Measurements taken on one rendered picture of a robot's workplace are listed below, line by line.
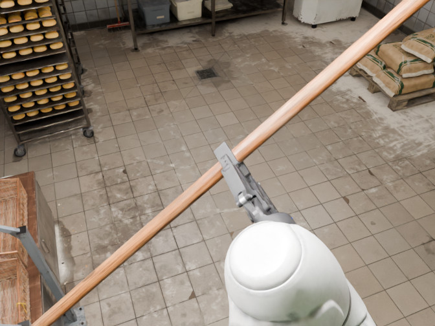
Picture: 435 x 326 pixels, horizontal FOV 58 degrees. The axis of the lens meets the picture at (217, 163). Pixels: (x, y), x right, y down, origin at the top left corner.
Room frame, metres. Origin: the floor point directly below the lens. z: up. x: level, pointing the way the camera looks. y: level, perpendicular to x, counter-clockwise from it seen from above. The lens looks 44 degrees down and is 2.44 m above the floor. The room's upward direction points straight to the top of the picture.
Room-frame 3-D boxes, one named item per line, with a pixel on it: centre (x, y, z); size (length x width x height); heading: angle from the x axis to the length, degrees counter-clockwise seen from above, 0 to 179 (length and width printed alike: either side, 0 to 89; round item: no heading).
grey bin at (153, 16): (5.03, 0.83, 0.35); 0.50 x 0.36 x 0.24; 21
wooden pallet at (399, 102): (3.84, -2.24, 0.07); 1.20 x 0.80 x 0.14; 111
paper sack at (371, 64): (3.91, -1.89, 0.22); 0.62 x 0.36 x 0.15; 116
